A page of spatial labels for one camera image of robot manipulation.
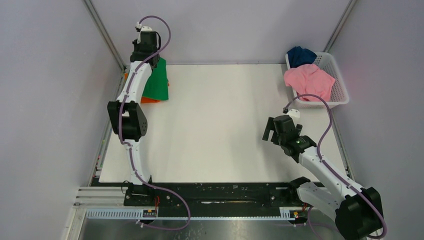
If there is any green t-shirt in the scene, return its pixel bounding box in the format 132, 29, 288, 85
142, 57, 169, 101

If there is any white plastic laundry basket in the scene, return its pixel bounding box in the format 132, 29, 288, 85
292, 51, 350, 109

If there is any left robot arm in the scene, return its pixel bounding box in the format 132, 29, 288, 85
107, 26, 161, 206

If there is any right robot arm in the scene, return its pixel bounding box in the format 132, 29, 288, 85
262, 114, 387, 240

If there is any folded orange t-shirt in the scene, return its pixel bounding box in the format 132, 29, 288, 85
123, 73, 162, 104

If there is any pink t-shirt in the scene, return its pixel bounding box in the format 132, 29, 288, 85
283, 64, 336, 102

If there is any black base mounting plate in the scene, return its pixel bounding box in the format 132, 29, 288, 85
91, 177, 354, 219

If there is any navy blue t-shirt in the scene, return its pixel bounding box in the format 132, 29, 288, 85
286, 46, 317, 68

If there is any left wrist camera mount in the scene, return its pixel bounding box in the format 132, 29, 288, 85
135, 22, 153, 44

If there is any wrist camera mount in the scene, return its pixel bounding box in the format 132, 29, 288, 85
135, 22, 153, 44
283, 108, 301, 120

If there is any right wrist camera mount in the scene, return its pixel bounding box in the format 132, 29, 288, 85
283, 108, 301, 120

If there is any left corner aluminium post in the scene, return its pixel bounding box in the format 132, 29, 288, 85
82, 0, 127, 72

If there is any corner aluminium post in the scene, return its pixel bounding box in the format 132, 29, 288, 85
323, 0, 358, 53
82, 0, 127, 72

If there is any right corner aluminium post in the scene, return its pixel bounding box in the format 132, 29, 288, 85
323, 0, 358, 53

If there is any aluminium front frame rail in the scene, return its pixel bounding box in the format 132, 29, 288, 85
74, 183, 302, 219

